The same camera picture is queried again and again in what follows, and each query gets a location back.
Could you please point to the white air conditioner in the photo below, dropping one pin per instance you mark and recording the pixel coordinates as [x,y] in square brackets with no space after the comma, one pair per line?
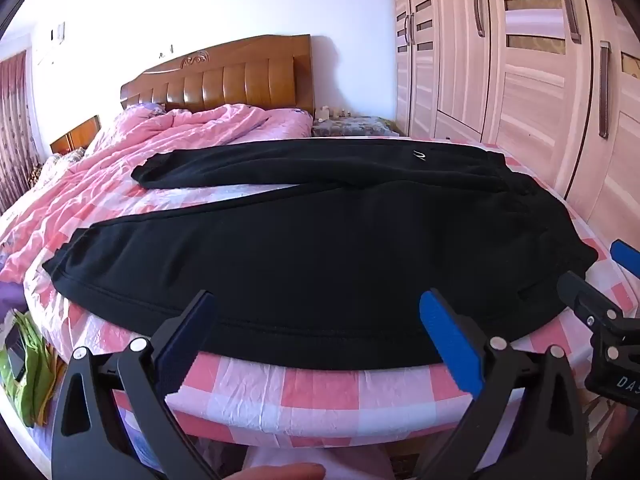
[50,45]

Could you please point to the small wooden cabinet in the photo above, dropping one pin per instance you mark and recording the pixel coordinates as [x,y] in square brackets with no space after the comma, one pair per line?
[77,137]

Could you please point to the purple cloth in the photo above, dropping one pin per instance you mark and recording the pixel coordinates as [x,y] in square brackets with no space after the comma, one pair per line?
[11,300]

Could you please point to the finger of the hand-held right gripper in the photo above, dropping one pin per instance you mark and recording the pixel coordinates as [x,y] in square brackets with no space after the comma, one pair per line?
[582,297]
[625,257]

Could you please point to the person's right hand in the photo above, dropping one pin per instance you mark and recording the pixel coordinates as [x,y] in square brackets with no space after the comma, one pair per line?
[617,432]

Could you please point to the pink checkered bed sheet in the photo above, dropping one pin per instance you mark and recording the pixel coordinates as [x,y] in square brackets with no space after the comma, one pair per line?
[300,397]

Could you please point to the black pants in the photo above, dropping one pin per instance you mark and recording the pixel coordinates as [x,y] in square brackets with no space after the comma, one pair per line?
[325,260]

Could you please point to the nightstand with floral cloth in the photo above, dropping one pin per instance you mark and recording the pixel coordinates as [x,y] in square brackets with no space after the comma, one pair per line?
[355,126]

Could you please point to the pink quilt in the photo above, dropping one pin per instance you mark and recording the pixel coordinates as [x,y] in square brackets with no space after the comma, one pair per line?
[175,135]

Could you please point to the small white bottle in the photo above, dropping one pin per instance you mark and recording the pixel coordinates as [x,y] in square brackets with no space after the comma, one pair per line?
[325,112]

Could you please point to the person's left hand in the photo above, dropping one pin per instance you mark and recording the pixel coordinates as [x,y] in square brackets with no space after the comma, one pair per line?
[285,472]

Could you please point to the wooden headboard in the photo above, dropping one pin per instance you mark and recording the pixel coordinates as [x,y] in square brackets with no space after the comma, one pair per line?
[225,77]

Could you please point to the pink patterned curtain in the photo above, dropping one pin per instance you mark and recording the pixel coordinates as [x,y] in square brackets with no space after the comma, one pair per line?
[15,135]

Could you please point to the floral pillow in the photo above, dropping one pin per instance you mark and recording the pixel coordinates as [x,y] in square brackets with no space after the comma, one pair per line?
[60,162]

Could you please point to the green bag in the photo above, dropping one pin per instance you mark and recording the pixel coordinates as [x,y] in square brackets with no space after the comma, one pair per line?
[35,375]

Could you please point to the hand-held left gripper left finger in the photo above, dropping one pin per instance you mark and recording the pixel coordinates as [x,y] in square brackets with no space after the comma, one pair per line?
[192,332]

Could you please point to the light wooden wardrobe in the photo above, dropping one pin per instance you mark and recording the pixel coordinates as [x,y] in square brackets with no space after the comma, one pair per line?
[525,85]

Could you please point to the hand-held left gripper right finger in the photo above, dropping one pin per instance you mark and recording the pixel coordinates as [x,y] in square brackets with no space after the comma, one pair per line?
[450,340]

